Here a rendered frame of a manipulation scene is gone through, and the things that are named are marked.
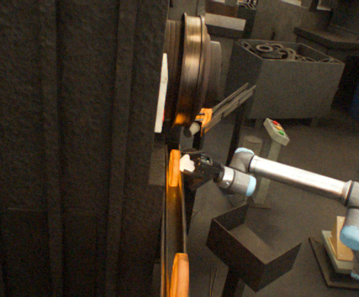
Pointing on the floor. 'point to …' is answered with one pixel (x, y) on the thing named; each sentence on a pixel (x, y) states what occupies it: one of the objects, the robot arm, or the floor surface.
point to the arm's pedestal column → (329, 275)
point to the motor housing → (189, 190)
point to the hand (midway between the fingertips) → (175, 164)
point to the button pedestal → (271, 148)
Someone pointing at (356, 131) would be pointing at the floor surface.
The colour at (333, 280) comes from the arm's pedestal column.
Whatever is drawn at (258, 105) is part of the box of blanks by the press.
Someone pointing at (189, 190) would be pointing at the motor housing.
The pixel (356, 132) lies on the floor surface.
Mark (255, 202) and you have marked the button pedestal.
